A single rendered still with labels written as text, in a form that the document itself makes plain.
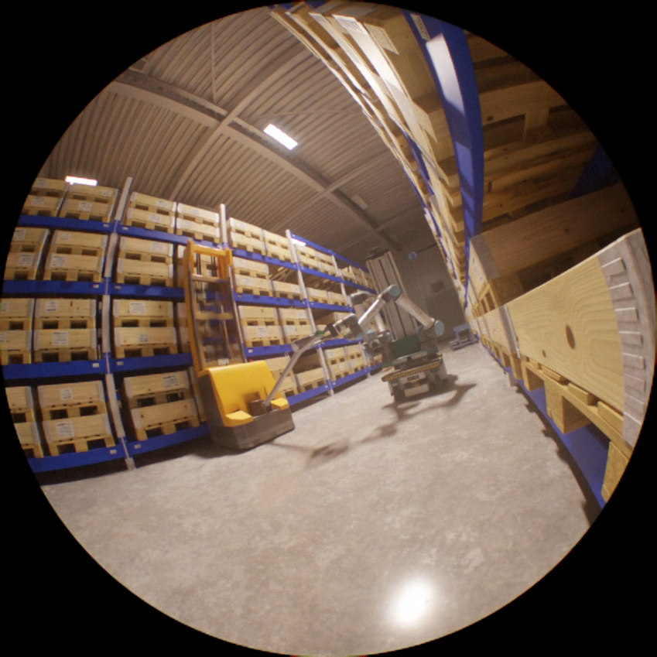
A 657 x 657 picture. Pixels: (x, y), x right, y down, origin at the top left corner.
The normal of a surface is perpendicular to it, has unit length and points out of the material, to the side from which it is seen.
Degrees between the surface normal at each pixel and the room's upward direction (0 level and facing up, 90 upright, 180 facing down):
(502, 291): 90
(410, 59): 180
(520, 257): 90
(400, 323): 90
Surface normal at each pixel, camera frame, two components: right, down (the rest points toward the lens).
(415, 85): 0.27, 0.95
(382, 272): -0.47, -0.02
